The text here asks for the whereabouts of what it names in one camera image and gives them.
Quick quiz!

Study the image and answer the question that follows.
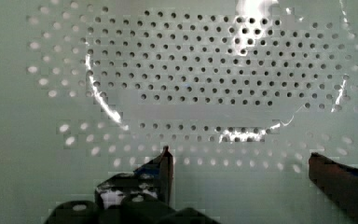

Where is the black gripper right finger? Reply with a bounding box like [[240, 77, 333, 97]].
[[309, 152, 358, 224]]

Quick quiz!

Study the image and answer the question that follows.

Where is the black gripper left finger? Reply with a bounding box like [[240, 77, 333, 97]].
[[94, 146, 173, 209]]

